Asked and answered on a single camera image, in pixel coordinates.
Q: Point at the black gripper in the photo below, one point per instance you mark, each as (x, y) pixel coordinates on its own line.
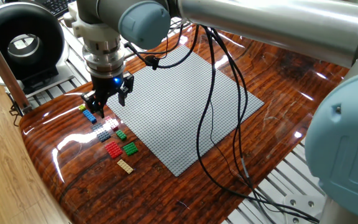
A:
(106, 87)

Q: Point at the red long Lego brick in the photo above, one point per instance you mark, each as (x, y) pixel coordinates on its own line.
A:
(112, 123)

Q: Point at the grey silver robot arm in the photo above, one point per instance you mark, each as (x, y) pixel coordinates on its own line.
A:
(259, 21)

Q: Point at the blue long Lego brick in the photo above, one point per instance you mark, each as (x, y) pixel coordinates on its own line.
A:
(89, 116)

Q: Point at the lime green small Lego brick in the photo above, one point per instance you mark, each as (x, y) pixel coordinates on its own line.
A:
(82, 107)

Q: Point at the dark grey Lego plate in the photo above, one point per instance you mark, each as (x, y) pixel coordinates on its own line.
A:
(101, 132)

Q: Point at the red Lego plate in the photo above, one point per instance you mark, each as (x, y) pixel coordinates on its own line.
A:
(113, 149)

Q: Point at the green square Lego plate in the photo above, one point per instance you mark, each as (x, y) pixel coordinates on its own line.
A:
(130, 148)

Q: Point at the grey Lego baseplate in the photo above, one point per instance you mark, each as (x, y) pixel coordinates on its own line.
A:
(172, 124)

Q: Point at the tan Lego plate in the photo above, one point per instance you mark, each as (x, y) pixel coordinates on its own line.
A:
(125, 166)

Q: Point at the black keyboard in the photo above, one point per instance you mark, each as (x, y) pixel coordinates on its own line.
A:
(56, 6)

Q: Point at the brown wooden pole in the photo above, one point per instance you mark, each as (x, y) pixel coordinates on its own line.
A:
(2, 68)

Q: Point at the glossy wood-grain table mat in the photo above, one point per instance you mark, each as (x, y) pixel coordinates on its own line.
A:
(166, 199)

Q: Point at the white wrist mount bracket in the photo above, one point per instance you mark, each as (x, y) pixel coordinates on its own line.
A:
(98, 32)

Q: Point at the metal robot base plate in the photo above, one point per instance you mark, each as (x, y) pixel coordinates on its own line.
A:
(300, 202)

